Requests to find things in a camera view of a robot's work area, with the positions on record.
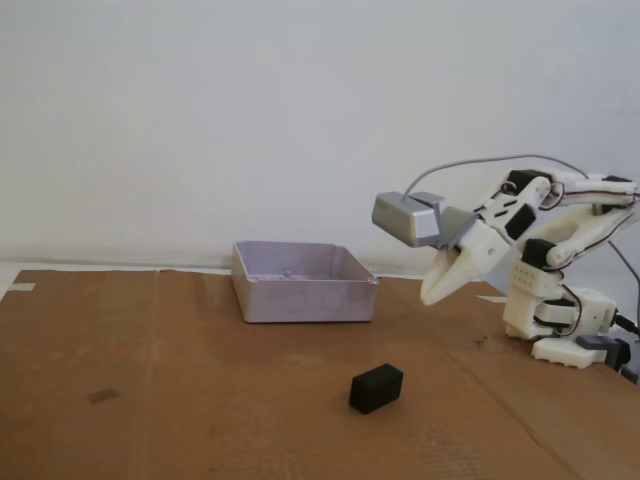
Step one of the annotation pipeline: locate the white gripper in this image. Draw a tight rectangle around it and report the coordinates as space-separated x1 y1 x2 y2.
422 219 516 306

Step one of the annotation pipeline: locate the black block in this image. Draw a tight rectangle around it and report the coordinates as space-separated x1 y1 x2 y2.
348 363 405 415

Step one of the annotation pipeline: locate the pale grey plastic box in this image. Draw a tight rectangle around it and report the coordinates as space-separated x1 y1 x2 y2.
231 240 380 325

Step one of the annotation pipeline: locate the silver webcam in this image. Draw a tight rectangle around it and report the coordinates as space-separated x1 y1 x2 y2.
371 192 441 248

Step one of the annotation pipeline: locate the grey table clamp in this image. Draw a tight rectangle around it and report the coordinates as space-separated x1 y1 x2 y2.
576 334 640 387

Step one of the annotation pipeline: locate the brown cardboard sheet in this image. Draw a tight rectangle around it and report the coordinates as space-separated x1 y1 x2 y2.
0 268 640 480

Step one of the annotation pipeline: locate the grey webcam mount clip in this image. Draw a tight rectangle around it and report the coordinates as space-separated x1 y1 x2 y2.
405 191 476 251

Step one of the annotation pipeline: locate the grey webcam cable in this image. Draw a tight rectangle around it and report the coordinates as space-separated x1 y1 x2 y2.
403 154 640 281

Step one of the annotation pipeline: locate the black power cable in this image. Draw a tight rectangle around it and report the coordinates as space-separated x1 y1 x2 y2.
612 312 640 337

